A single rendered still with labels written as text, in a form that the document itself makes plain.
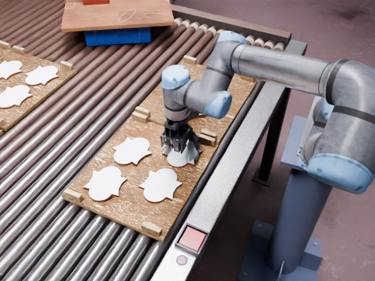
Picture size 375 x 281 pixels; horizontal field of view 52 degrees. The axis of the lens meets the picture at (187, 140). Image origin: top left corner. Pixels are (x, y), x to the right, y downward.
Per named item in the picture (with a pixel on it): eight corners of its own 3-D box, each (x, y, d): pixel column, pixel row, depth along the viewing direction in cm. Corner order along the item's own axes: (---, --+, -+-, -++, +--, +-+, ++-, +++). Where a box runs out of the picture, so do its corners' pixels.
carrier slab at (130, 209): (218, 148, 133) (219, 144, 132) (163, 243, 106) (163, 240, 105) (131, 118, 143) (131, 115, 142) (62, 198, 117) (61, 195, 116)
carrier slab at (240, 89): (256, 84, 159) (257, 81, 158) (217, 146, 133) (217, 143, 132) (182, 62, 170) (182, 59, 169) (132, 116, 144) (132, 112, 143)
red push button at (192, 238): (206, 236, 108) (206, 234, 107) (197, 253, 105) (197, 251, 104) (187, 228, 110) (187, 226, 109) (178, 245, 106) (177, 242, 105)
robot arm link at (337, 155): (349, 136, 120) (405, 126, 67) (330, 180, 121) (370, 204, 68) (312, 122, 122) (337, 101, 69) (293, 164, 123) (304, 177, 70)
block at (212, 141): (215, 144, 132) (216, 138, 130) (214, 147, 131) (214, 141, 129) (200, 138, 134) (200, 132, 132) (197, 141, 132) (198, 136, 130)
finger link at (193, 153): (190, 170, 123) (177, 150, 118) (197, 158, 127) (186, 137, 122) (197, 170, 122) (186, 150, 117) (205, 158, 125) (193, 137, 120)
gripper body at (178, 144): (160, 148, 119) (157, 120, 110) (173, 129, 124) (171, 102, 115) (182, 155, 116) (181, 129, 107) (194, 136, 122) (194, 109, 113)
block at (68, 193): (84, 199, 115) (82, 193, 113) (80, 203, 113) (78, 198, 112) (68, 192, 116) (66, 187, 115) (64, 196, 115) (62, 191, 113)
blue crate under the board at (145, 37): (147, 13, 203) (146, -6, 196) (152, 43, 181) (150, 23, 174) (88, 16, 199) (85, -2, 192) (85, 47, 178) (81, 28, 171)
